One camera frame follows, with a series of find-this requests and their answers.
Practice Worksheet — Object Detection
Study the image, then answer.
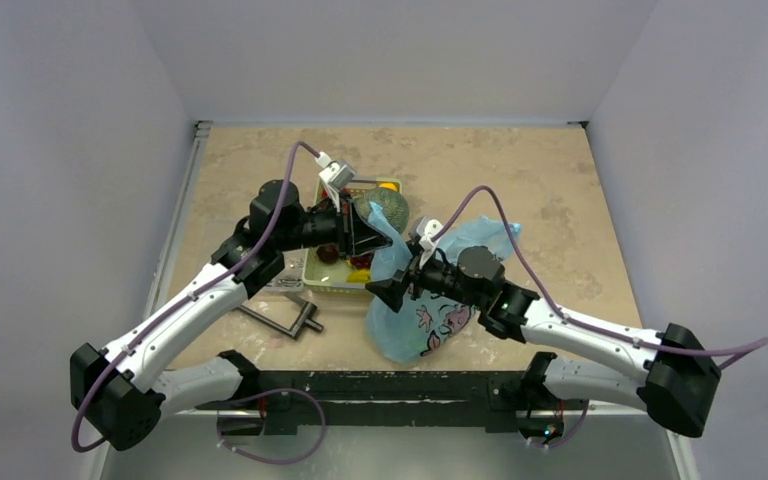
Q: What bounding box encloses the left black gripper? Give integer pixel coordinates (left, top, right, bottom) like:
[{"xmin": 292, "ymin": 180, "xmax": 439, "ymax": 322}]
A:
[{"xmin": 276, "ymin": 191, "xmax": 391, "ymax": 260}]

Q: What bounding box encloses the light blue plastic bag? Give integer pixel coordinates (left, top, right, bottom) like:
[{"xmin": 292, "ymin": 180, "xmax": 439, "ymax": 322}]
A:
[{"xmin": 366, "ymin": 202, "xmax": 513, "ymax": 363}]

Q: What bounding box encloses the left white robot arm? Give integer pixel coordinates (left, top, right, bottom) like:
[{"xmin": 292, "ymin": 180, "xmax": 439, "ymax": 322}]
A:
[{"xmin": 69, "ymin": 180, "xmax": 393, "ymax": 452}]

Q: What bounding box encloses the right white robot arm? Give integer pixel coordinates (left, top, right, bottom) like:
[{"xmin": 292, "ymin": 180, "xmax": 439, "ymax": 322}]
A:
[{"xmin": 366, "ymin": 246, "xmax": 722, "ymax": 438}]

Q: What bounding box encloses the yellow fake starfruit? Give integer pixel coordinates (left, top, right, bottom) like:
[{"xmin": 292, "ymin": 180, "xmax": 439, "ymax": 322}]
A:
[{"xmin": 346, "ymin": 269, "xmax": 371, "ymax": 285}]

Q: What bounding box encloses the dark fake plum lower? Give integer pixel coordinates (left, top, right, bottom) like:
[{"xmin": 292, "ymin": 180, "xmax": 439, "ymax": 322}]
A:
[{"xmin": 316, "ymin": 244, "xmax": 341, "ymax": 265}]

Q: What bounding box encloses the green netted fake melon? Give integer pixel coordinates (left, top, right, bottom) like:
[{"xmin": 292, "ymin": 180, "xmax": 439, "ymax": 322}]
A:
[{"xmin": 353, "ymin": 187, "xmax": 410, "ymax": 234}]

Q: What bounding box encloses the pale green plastic basket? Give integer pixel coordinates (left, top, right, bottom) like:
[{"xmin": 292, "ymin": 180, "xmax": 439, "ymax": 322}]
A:
[{"xmin": 302, "ymin": 176, "xmax": 402, "ymax": 294}]

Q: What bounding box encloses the clear plastic screw box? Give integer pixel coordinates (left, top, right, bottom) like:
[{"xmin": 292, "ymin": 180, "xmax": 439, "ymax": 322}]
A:
[{"xmin": 193, "ymin": 215, "xmax": 311, "ymax": 296}]

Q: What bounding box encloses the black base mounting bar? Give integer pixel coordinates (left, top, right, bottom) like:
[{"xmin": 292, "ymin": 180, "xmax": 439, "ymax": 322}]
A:
[{"xmin": 200, "ymin": 352, "xmax": 585, "ymax": 438}]

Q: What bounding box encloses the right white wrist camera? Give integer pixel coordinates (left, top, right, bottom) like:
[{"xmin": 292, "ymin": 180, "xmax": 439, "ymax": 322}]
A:
[{"xmin": 410, "ymin": 216, "xmax": 443, "ymax": 268}]

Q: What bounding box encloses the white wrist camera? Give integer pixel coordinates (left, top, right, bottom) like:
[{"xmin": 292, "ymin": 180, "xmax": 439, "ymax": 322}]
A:
[
  {"xmin": 410, "ymin": 216, "xmax": 443, "ymax": 268},
  {"xmin": 316, "ymin": 151, "xmax": 356, "ymax": 207}
]

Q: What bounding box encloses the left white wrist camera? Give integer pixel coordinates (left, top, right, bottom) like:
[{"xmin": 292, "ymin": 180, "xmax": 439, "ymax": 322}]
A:
[{"xmin": 316, "ymin": 151, "xmax": 356, "ymax": 207}]

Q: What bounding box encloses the dark metal crank handle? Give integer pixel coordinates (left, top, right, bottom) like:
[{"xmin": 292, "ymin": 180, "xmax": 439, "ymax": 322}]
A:
[{"xmin": 237, "ymin": 296, "xmax": 325, "ymax": 341}]

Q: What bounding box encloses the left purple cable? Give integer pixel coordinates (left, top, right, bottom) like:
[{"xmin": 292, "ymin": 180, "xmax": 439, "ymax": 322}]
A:
[{"xmin": 69, "ymin": 140, "xmax": 327, "ymax": 465}]

